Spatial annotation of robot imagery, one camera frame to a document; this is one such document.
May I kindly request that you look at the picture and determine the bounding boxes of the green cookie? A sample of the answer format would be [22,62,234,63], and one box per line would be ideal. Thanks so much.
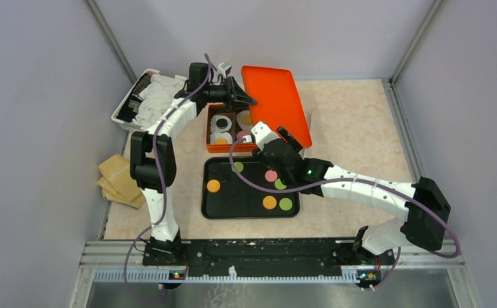
[233,161,244,173]
[274,179,286,190]
[279,198,293,211]

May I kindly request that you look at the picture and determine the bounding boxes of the paper cup back left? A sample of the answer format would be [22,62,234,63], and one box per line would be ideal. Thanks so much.
[209,114,232,133]

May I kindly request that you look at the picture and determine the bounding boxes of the green cookie bottom right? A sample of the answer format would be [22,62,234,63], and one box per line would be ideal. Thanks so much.
[279,198,293,211]

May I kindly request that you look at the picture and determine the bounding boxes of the green cookie right middle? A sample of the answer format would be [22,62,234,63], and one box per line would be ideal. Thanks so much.
[274,179,286,190]

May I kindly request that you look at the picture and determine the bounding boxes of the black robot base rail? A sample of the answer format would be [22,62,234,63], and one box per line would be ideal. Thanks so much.
[143,237,395,288]

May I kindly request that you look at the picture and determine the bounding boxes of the black cookie tray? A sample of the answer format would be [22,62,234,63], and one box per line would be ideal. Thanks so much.
[201,157,301,219]

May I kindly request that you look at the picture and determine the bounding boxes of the orange cookie box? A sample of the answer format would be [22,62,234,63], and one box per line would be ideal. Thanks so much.
[205,103,241,154]

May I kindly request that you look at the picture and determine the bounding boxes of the orange cookie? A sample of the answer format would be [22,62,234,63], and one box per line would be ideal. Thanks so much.
[206,179,221,193]
[262,196,277,210]
[242,114,252,125]
[215,138,229,145]

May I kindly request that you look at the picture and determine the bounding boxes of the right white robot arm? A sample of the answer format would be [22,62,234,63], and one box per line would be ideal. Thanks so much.
[233,121,452,264]

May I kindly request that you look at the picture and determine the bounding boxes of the yellow sponge cloth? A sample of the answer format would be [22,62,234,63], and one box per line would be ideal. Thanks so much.
[97,154,145,209]

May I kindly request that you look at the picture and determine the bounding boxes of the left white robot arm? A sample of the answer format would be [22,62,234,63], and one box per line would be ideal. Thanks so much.
[130,62,256,265]

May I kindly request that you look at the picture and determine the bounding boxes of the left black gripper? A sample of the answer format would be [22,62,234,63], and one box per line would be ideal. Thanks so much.
[202,75,256,112]

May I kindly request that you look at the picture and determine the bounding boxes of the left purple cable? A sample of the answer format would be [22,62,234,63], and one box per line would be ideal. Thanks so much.
[123,53,218,305]

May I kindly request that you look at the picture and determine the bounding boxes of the pink cookie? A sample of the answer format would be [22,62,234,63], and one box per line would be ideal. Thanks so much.
[265,170,278,182]
[236,131,250,142]

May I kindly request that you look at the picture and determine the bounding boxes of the paper cup back middle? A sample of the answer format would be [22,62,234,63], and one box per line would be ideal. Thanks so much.
[236,110,253,132]

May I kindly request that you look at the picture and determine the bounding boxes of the metal tongs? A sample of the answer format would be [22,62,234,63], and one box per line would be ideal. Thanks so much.
[305,110,313,134]

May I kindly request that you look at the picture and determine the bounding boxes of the black cookie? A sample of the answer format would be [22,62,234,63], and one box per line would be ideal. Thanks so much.
[216,173,229,183]
[216,118,230,130]

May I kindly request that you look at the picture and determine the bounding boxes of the green cookie top left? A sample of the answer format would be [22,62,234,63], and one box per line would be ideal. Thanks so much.
[233,161,244,173]

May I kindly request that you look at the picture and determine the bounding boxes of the white plastic basket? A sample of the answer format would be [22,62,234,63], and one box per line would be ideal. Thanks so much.
[110,69,187,131]

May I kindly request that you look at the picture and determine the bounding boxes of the paper cup front left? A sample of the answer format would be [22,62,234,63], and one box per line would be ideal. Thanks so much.
[209,132,233,145]

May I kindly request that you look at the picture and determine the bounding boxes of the orange box lid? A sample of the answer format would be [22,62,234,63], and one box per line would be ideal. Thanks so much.
[241,65,313,148]

